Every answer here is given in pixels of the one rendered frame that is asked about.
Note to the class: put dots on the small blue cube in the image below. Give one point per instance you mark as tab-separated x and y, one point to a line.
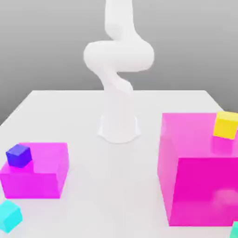
18	156

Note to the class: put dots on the small green cube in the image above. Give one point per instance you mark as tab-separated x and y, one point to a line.
234	230

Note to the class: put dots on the small cyan cube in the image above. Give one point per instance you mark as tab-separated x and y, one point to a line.
9	216

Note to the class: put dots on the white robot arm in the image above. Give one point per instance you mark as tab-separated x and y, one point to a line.
119	55

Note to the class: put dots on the large pink box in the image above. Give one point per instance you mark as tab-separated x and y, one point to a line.
200	186

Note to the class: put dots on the large magenta box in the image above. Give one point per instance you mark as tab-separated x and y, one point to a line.
37	182

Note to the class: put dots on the small yellow cube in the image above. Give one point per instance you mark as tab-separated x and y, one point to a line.
226	125

